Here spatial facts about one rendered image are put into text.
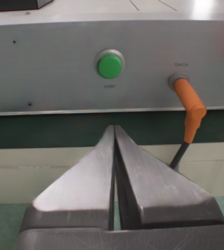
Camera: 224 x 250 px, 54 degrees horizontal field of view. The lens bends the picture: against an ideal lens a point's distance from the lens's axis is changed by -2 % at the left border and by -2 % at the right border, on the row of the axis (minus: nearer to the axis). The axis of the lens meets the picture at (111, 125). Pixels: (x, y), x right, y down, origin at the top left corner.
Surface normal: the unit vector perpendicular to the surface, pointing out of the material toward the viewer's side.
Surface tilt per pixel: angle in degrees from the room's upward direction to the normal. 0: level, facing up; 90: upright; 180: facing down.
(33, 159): 90
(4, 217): 0
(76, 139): 0
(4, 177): 90
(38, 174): 90
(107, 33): 90
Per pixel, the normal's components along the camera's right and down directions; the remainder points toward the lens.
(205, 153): 0.03, 0.58
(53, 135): -0.01, -0.81
